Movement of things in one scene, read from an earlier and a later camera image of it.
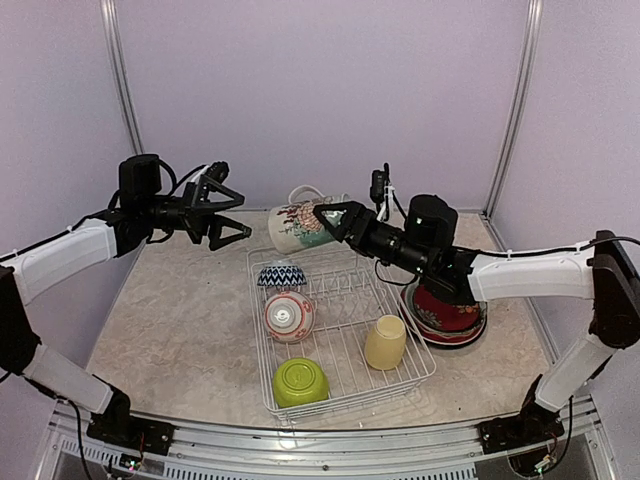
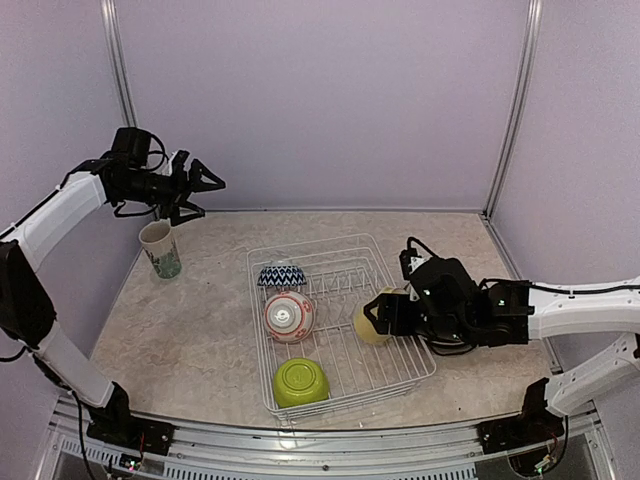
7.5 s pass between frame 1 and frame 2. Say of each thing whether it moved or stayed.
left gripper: moved
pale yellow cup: moved
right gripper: moved
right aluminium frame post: stayed
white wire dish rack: stayed
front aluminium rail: stayed
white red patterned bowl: stayed
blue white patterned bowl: stayed
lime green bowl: stayed
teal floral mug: moved
